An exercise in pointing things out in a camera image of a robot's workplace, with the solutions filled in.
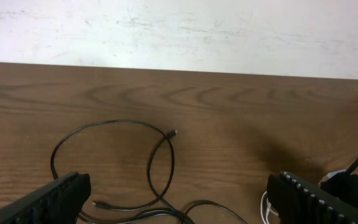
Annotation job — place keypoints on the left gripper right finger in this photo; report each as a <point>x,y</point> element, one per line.
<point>299,202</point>

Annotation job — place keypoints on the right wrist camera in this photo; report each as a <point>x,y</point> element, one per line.
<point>330,175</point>

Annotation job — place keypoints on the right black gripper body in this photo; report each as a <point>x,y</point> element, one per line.
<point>343,186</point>

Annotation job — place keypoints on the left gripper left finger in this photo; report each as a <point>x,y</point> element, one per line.
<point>57,202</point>

